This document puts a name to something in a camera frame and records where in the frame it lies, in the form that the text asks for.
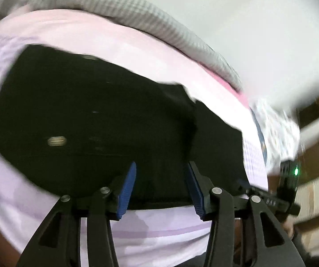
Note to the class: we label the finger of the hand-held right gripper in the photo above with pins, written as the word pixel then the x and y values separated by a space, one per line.
pixel 256 190

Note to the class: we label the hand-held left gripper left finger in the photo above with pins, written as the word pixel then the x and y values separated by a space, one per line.
pixel 126 194

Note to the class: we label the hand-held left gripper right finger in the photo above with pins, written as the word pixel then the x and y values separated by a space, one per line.
pixel 197 194

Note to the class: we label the black pants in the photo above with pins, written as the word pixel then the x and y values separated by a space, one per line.
pixel 92 133

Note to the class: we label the white floral pillow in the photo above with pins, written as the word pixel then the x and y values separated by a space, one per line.
pixel 276 128

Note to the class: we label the pink purple bed sheet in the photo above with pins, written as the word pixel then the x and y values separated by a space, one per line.
pixel 64 33

